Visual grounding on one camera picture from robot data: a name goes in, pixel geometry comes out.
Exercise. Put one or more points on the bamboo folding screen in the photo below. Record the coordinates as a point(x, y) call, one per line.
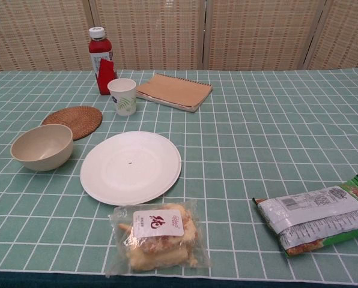
point(257, 33)

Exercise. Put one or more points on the white paper cup leaf print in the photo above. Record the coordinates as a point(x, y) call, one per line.
point(122, 97)

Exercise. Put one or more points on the green and white snack packet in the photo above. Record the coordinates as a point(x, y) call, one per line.
point(317, 216)

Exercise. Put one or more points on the white round plate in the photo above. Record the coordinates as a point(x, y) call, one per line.
point(131, 168)

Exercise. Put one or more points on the brown spiral notebook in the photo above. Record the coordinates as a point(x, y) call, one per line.
point(174, 90)

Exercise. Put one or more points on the clear bag of bread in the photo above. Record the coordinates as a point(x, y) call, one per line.
point(159, 237)

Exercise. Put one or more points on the beige bowl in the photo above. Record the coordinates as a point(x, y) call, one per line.
point(42, 147)

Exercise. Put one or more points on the green checked tablecloth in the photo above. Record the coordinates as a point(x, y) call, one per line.
point(242, 144)

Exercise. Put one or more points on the round woven rattan coaster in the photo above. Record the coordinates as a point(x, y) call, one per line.
point(74, 120)

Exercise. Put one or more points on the red juice bottle white cap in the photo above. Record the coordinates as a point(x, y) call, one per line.
point(102, 66)

